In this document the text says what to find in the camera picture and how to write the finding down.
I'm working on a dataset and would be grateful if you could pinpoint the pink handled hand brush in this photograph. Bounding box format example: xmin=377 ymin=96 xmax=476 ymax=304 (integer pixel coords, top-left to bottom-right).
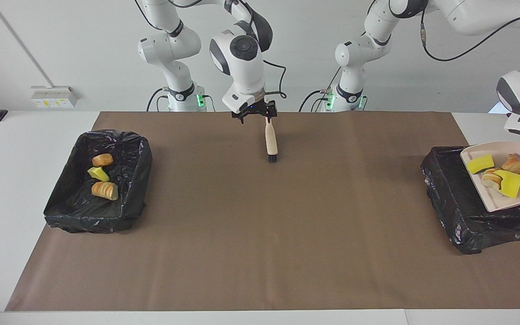
xmin=265 ymin=116 xmax=279 ymax=163

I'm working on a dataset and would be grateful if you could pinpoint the orange crusty bread piece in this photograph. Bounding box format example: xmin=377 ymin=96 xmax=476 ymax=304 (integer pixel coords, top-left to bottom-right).
xmin=501 ymin=153 xmax=520 ymax=177

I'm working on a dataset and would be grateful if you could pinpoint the yellow sponge block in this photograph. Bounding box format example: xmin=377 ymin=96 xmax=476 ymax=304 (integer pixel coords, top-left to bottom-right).
xmin=493 ymin=169 xmax=520 ymax=199

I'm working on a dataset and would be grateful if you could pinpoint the pale yellow foam piece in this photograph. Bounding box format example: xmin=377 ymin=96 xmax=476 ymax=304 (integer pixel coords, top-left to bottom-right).
xmin=481 ymin=168 xmax=503 ymax=190

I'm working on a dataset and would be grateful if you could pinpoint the thick green yellow sponge scrap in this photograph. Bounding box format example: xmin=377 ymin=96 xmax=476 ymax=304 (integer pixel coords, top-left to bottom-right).
xmin=467 ymin=154 xmax=496 ymax=175

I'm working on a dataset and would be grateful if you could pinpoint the thin green yellow sponge scrap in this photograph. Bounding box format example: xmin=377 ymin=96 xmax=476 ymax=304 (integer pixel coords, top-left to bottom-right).
xmin=87 ymin=167 xmax=110 ymax=182

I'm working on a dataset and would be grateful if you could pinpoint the pale bread chunk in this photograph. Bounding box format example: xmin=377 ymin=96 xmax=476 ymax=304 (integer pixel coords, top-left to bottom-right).
xmin=91 ymin=181 xmax=119 ymax=201

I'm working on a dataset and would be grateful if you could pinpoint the black bag lined bin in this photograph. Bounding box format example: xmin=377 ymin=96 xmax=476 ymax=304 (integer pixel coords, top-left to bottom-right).
xmin=43 ymin=129 xmax=153 ymax=234
xmin=421 ymin=145 xmax=520 ymax=255

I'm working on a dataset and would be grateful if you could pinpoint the brown paper table mat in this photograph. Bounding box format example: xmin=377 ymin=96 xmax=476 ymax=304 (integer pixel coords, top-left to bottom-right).
xmin=5 ymin=111 xmax=520 ymax=312

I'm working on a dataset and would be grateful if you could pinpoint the black left base cable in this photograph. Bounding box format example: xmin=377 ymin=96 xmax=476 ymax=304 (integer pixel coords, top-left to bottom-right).
xmin=299 ymin=89 xmax=333 ymax=112

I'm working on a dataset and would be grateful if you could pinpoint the black base cable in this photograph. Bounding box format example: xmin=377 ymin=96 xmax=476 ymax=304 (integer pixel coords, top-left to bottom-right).
xmin=146 ymin=87 xmax=170 ymax=112
xmin=299 ymin=89 xmax=333 ymax=112

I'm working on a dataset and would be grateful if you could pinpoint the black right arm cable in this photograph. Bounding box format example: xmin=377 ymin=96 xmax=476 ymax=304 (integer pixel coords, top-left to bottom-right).
xmin=136 ymin=0 xmax=288 ymax=99

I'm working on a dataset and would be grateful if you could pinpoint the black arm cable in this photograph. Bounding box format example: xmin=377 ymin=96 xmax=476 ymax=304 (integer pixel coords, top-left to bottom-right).
xmin=136 ymin=0 xmax=288 ymax=99
xmin=419 ymin=9 xmax=520 ymax=62

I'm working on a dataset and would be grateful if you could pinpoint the black right base cable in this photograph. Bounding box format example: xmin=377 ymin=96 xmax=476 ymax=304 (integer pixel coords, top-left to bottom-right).
xmin=146 ymin=87 xmax=170 ymax=112

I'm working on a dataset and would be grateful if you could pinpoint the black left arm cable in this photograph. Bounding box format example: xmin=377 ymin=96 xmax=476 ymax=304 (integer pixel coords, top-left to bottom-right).
xmin=419 ymin=9 xmax=520 ymax=62

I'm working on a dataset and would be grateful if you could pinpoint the white wall socket box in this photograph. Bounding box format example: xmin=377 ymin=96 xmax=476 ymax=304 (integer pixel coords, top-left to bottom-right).
xmin=31 ymin=86 xmax=79 ymax=109

